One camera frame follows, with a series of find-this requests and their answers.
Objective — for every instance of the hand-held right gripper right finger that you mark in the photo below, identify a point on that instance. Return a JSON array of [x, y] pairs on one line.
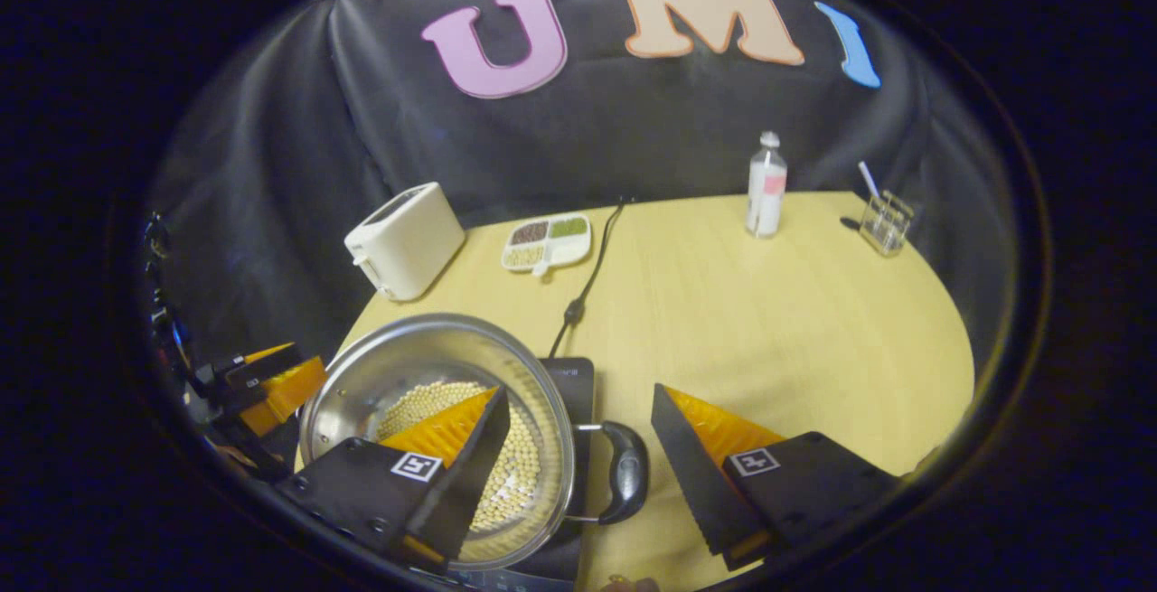
[[691, 474]]

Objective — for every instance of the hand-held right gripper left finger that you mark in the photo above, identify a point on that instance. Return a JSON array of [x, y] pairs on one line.
[[465, 483]]

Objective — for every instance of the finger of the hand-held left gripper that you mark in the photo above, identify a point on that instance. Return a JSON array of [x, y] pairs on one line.
[[289, 393], [262, 366]]

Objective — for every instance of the black induction cooktop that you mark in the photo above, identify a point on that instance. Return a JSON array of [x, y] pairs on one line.
[[569, 389]]

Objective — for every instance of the heap of yellow beans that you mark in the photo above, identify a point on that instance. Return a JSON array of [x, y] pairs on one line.
[[520, 474]]

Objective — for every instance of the white toaster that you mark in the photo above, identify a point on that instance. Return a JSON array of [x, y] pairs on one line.
[[407, 244]]

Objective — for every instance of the white divided dish of beans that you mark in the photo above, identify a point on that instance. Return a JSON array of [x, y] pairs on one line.
[[547, 253]]

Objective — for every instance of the clear bottle with pink label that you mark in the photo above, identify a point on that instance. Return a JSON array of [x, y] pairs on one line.
[[766, 203]]

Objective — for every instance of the striped straw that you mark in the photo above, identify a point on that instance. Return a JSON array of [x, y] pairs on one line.
[[868, 178]]

